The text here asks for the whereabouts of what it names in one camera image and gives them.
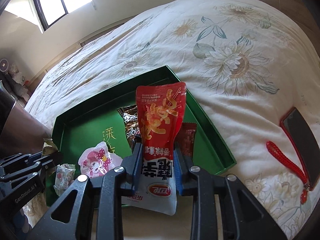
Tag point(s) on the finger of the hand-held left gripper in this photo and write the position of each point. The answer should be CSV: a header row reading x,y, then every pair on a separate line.
x,y
25,173
37,158

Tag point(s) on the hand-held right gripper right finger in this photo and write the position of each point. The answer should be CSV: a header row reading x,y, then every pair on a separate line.
x,y
178,172

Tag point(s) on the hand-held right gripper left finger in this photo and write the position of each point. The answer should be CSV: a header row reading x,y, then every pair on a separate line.
x,y
137,170

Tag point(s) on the beige and green packet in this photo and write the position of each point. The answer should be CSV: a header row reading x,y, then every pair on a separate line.
x,y
48,146

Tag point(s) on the clear cartoon wafer packet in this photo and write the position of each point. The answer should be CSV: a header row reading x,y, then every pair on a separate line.
x,y
63,177

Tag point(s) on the dark red bar packet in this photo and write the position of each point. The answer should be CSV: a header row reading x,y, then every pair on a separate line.
x,y
188,137

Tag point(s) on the pink cartoon shaped pouch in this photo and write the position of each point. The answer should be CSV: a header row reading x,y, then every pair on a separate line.
x,y
97,157

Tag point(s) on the brown crinkled snack packet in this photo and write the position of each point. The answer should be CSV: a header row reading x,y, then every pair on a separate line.
x,y
130,125

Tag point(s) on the green cardboard tray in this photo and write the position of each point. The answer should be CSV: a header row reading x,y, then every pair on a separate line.
x,y
82,135

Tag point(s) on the long red and white packet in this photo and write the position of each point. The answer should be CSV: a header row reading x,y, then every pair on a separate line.
x,y
160,120

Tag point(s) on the black and brown electric kettle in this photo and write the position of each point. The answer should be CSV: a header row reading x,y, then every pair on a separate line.
x,y
20,130

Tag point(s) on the floral white bed quilt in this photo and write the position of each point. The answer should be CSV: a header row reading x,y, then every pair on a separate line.
x,y
225,92

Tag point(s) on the small white fan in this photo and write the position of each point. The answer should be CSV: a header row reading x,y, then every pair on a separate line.
x,y
3,65

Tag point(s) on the wooden radiator cover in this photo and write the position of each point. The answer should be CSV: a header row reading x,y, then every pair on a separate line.
x,y
75,48

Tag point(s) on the phone in red case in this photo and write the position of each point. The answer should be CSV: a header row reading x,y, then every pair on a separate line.
x,y
300,135

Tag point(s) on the window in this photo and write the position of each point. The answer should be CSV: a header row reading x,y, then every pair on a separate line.
x,y
62,2

